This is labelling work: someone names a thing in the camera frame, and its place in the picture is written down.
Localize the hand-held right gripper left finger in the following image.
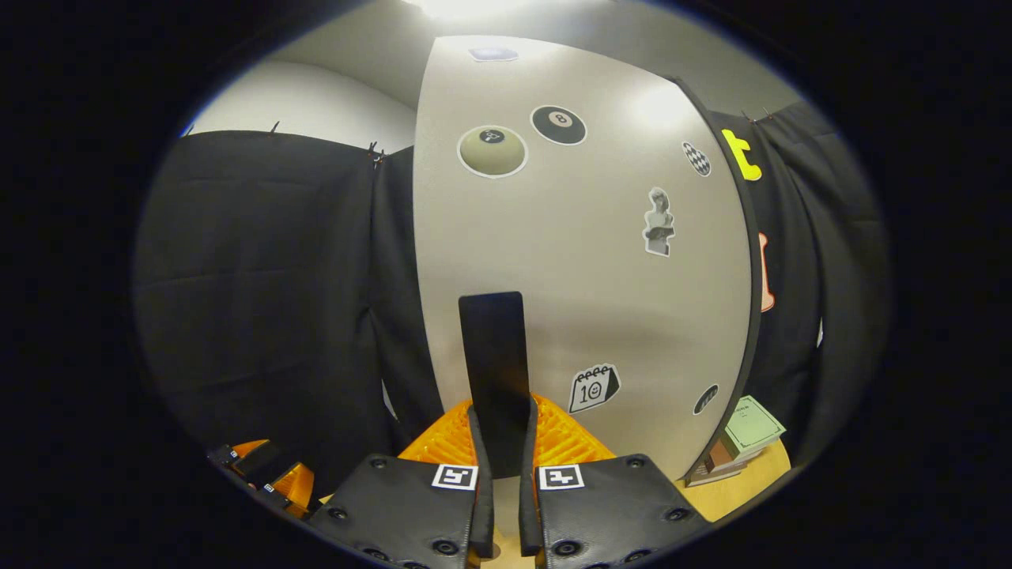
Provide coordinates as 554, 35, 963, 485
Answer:
304, 399, 495, 569

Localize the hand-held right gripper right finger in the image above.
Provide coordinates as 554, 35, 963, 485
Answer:
518, 395, 712, 569

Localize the black cabinet door handle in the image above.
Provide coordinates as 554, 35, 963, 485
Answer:
459, 291, 532, 479

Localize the grey cabinet door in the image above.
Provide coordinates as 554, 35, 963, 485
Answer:
411, 36, 752, 483

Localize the black backdrop cloth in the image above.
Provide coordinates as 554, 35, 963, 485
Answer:
133, 99, 890, 507

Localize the brown book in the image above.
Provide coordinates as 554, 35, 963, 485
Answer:
706, 439, 744, 473

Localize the green book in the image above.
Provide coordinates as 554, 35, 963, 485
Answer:
723, 395, 787, 457

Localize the large ceiling light panel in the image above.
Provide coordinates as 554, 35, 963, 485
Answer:
403, 0, 538, 21

